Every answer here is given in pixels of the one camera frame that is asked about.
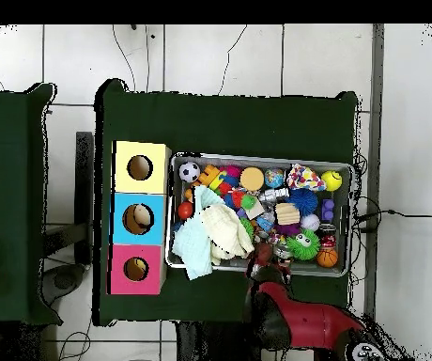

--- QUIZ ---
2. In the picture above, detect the shallow metal mesh bin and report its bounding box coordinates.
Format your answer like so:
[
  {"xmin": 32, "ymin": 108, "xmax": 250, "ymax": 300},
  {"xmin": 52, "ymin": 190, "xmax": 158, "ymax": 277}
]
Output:
[{"xmin": 164, "ymin": 151, "xmax": 354, "ymax": 278}]

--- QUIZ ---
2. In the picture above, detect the black cable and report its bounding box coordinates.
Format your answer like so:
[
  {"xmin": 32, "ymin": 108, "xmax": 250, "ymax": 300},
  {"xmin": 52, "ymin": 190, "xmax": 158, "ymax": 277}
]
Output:
[{"xmin": 354, "ymin": 208, "xmax": 432, "ymax": 232}]

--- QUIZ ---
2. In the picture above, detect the dark green table cloth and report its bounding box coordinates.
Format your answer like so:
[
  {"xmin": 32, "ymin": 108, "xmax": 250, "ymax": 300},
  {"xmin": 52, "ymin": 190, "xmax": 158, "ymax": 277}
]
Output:
[
  {"xmin": 92, "ymin": 78, "xmax": 360, "ymax": 327},
  {"xmin": 0, "ymin": 82, "xmax": 63, "ymax": 326}
]

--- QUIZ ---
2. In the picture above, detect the black upright panel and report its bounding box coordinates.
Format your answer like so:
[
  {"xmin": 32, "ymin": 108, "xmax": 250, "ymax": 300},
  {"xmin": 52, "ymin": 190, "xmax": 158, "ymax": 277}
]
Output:
[{"xmin": 74, "ymin": 131, "xmax": 95, "ymax": 264}]

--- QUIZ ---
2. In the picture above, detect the mint green cloth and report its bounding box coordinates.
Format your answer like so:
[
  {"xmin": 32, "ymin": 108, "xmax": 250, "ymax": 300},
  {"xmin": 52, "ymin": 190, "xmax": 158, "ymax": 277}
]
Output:
[{"xmin": 171, "ymin": 184, "xmax": 226, "ymax": 282}]

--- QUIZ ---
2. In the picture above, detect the small soccer ball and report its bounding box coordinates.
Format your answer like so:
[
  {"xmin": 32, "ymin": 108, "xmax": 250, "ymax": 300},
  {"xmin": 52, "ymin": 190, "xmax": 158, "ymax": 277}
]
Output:
[{"xmin": 177, "ymin": 161, "xmax": 202, "ymax": 184}]

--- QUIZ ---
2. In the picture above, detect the multicoloured globe ball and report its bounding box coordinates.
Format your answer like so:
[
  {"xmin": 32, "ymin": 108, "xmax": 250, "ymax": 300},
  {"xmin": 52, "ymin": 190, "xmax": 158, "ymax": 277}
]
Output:
[{"xmin": 263, "ymin": 167, "xmax": 285, "ymax": 190}]

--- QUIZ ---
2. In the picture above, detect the grey plastic base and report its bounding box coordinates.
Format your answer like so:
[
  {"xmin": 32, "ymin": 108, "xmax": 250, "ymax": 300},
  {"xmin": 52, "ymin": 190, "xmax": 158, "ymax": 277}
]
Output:
[{"xmin": 41, "ymin": 262, "xmax": 86, "ymax": 306}]

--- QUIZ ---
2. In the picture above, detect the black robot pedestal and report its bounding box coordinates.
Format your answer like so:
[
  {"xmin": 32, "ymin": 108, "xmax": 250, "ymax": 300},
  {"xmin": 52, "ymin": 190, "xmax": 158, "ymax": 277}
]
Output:
[{"xmin": 176, "ymin": 321, "xmax": 253, "ymax": 361}]

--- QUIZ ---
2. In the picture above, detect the small white baseball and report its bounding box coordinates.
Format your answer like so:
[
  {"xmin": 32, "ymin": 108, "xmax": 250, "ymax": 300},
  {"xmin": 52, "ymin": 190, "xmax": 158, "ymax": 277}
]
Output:
[{"xmin": 299, "ymin": 212, "xmax": 321, "ymax": 233}]

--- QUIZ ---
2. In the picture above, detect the orange foam disc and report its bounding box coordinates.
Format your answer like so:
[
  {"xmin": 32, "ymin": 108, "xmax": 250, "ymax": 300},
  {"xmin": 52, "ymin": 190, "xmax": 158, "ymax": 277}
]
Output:
[{"xmin": 239, "ymin": 165, "xmax": 266, "ymax": 192}]

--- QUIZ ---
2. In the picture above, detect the cream muslin cloth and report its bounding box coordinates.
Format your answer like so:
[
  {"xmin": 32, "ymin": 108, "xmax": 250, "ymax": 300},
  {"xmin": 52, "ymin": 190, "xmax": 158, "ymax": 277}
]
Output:
[{"xmin": 199, "ymin": 203, "xmax": 255, "ymax": 267}]

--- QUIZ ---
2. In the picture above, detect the brown ball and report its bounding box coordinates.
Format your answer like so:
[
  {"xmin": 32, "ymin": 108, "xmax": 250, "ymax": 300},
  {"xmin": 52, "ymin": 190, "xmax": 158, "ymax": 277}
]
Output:
[{"xmin": 255, "ymin": 242, "xmax": 274, "ymax": 266}]

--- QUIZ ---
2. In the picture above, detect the yellow smiley ball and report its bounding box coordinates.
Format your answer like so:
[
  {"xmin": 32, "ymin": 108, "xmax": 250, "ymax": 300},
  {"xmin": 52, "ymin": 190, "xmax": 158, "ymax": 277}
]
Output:
[{"xmin": 320, "ymin": 169, "xmax": 344, "ymax": 193}]

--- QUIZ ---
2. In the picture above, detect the small orange basketball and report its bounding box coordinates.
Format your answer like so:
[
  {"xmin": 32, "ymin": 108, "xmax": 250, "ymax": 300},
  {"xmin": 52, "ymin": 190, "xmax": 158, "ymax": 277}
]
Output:
[{"xmin": 316, "ymin": 247, "xmax": 339, "ymax": 269}]

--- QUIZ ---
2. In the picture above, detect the wooden box with three holes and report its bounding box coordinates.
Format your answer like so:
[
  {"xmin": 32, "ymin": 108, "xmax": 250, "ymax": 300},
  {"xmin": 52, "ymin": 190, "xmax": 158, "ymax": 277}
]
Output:
[{"xmin": 106, "ymin": 140, "xmax": 173, "ymax": 296}]

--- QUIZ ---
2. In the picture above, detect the small blue puffer ball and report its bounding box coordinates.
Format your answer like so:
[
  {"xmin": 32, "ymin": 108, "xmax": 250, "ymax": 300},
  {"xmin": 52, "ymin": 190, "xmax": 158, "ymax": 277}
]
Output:
[{"xmin": 288, "ymin": 187, "xmax": 319, "ymax": 217}]

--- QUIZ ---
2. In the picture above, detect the red ball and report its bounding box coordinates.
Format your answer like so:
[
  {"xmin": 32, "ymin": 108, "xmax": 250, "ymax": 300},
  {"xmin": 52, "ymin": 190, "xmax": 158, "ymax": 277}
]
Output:
[{"xmin": 177, "ymin": 200, "xmax": 195, "ymax": 222}]

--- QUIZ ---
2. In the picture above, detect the green puffer toy with eyes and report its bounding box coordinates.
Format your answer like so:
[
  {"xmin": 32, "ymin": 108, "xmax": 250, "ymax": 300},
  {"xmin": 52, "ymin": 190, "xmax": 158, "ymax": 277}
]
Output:
[{"xmin": 285, "ymin": 229, "xmax": 321, "ymax": 261}]

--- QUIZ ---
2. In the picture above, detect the white polka dot cloth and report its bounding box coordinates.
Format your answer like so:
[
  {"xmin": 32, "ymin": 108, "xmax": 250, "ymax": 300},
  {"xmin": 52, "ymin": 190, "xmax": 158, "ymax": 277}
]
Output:
[{"xmin": 285, "ymin": 163, "xmax": 327, "ymax": 192}]

